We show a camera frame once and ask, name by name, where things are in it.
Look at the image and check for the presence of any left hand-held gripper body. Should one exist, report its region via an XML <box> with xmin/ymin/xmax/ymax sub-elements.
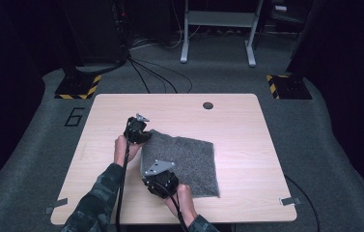
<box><xmin>124</xmin><ymin>113</ymin><xmax>150</xmax><ymax>144</ymax></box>

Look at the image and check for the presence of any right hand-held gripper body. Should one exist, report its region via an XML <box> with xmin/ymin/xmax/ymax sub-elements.
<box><xmin>141</xmin><ymin>159</ymin><xmax>180</xmax><ymax>198</ymax></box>

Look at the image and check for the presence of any grey cloth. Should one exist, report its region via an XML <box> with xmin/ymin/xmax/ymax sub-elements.
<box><xmin>140</xmin><ymin>129</ymin><xmax>221</xmax><ymax>199</ymax></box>

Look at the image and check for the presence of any person's left hand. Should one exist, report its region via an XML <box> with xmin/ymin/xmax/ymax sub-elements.
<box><xmin>113</xmin><ymin>134</ymin><xmax>143</xmax><ymax>167</ymax></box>

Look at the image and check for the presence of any person's right hand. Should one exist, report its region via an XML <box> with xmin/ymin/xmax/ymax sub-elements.
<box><xmin>163</xmin><ymin>184</ymin><xmax>198</xmax><ymax>226</ymax></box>

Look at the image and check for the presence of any grey tape strip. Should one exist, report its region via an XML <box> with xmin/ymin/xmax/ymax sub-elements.
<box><xmin>279</xmin><ymin>196</ymin><xmax>302</xmax><ymax>207</ymax></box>
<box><xmin>44</xmin><ymin>197</ymin><xmax>69</xmax><ymax>216</ymax></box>

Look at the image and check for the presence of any black cabinet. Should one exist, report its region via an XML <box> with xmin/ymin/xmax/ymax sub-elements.
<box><xmin>65</xmin><ymin>0</ymin><xmax>129</xmax><ymax>66</ymax></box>

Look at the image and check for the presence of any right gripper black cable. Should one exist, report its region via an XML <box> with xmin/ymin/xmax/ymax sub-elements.
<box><xmin>166</xmin><ymin>189</ymin><xmax>189</xmax><ymax>232</ymax></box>

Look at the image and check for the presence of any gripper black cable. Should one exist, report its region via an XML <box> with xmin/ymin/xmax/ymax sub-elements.
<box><xmin>166</xmin><ymin>189</ymin><xmax>189</xmax><ymax>232</ymax></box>
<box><xmin>115</xmin><ymin>136</ymin><xmax>131</xmax><ymax>232</ymax></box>

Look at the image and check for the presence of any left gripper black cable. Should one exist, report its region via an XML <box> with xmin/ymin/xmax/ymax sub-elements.
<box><xmin>115</xmin><ymin>136</ymin><xmax>131</xmax><ymax>232</ymax></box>

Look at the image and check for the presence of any black floor cable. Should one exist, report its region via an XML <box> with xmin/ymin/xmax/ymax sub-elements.
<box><xmin>284</xmin><ymin>175</ymin><xmax>321</xmax><ymax>232</ymax></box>
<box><xmin>130</xmin><ymin>57</ymin><xmax>180</xmax><ymax>95</ymax></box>
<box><xmin>126</xmin><ymin>57</ymin><xmax>152</xmax><ymax>95</ymax></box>
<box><xmin>134</xmin><ymin>57</ymin><xmax>194</xmax><ymax>95</ymax></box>

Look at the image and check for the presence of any black yellow striped base plate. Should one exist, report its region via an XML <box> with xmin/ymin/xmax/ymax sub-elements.
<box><xmin>54</xmin><ymin>74</ymin><xmax>102</xmax><ymax>101</ymax></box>
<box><xmin>266</xmin><ymin>74</ymin><xmax>313</xmax><ymax>101</ymax></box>

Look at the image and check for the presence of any white floor cable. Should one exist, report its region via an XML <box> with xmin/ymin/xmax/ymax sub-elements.
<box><xmin>130</xmin><ymin>23</ymin><xmax>203</xmax><ymax>51</ymax></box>

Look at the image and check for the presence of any black stand post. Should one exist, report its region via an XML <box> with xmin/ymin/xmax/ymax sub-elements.
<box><xmin>285</xmin><ymin>0</ymin><xmax>321</xmax><ymax>76</ymax></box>
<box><xmin>57</xmin><ymin>0</ymin><xmax>86</xmax><ymax>80</ymax></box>

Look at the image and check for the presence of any white metal stand frame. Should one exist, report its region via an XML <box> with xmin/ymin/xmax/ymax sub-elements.
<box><xmin>180</xmin><ymin>0</ymin><xmax>265</xmax><ymax>68</ymax></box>

